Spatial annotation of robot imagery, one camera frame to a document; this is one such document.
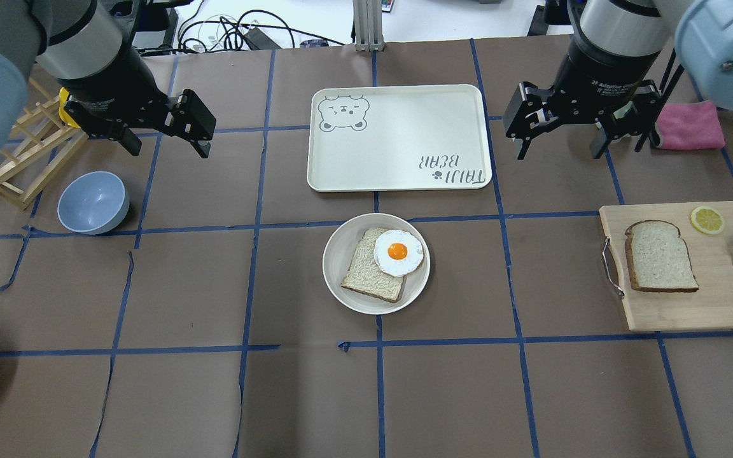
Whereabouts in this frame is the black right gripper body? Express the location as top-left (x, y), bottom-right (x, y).
top-left (541, 39), bottom-right (657, 128)

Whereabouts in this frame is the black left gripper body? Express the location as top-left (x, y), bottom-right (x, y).
top-left (57, 46), bottom-right (187, 139)

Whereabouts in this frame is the bread slice from board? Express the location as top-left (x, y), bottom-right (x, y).
top-left (625, 220), bottom-right (700, 293)

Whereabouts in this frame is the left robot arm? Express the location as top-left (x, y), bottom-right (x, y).
top-left (0, 1), bottom-right (216, 158)

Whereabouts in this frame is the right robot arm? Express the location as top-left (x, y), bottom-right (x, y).
top-left (503, 1), bottom-right (733, 159)

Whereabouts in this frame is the cream round plate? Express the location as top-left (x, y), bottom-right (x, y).
top-left (322, 212), bottom-right (431, 315)

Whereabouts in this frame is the bread slice on plate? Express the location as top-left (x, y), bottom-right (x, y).
top-left (340, 227), bottom-right (405, 303)

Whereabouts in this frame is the pink cloth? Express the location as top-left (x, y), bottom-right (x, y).
top-left (650, 101), bottom-right (725, 151)

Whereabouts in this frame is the blue bowl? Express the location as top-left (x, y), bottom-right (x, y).
top-left (57, 170), bottom-right (130, 235)

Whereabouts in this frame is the wooden dish rack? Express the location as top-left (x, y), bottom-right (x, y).
top-left (0, 78), bottom-right (89, 211)

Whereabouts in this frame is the black power adapter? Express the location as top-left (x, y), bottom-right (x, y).
top-left (242, 28), bottom-right (281, 50)

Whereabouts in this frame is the lemon slice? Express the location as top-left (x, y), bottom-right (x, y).
top-left (689, 205), bottom-right (725, 235)

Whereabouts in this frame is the cream bear serving tray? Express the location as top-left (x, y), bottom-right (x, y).
top-left (307, 84), bottom-right (491, 192)

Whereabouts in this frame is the fried egg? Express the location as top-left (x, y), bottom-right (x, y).
top-left (374, 230), bottom-right (424, 277)

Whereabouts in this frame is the wooden cutting board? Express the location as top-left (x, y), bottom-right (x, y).
top-left (599, 200), bottom-right (733, 333)

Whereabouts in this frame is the aluminium frame post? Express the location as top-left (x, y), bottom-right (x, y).
top-left (353, 0), bottom-right (385, 52)

